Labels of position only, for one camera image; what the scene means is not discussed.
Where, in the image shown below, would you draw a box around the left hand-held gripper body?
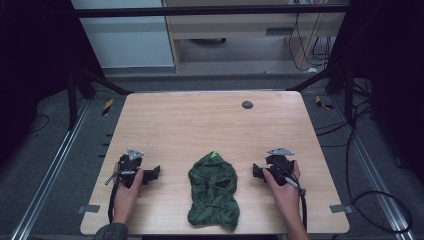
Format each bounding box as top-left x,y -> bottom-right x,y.
105,147 -> 146,189

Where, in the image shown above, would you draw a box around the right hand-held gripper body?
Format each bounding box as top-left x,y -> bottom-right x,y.
263,146 -> 307,197

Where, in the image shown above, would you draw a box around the person's left hand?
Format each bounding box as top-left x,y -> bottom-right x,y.
112,162 -> 145,225

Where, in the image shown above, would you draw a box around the person's right hand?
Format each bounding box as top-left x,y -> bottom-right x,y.
261,160 -> 302,222

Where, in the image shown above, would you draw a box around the green knitted balaclava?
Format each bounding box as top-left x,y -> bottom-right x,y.
186,151 -> 241,233

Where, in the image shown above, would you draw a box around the black metal stand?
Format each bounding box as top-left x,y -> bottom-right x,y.
65,63 -> 134,132
286,63 -> 356,128

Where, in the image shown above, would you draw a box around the white cabinet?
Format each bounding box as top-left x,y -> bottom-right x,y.
70,0 -> 176,70

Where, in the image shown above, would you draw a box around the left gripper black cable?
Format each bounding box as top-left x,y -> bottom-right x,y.
107,179 -> 122,225

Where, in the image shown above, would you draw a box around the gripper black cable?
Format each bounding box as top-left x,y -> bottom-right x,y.
298,188 -> 309,232
107,179 -> 122,225

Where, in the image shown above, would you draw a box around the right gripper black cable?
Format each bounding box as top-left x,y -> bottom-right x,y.
298,188 -> 309,232

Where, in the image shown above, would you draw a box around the grey table bracket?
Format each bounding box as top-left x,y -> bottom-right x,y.
329,203 -> 354,215
76,204 -> 101,215

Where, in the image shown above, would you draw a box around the yellow-handled tool left floor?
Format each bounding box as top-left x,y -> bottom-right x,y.
101,98 -> 115,117

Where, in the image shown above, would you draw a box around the yellow-handled tool floor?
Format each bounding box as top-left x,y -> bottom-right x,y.
101,98 -> 115,117
314,95 -> 335,111

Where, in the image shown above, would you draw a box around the yellow-handled tool right floor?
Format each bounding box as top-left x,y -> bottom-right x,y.
314,95 -> 335,111

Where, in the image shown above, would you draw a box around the aluminium floor rail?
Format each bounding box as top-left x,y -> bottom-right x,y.
9,99 -> 92,240
329,96 -> 418,240

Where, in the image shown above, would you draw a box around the black floor cable loop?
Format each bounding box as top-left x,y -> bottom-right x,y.
344,126 -> 414,235

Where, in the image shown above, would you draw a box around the black hanging cables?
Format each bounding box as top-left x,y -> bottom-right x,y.
287,12 -> 334,73

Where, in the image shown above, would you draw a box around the black metal frame bar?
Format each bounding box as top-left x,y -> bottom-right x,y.
71,3 -> 351,19

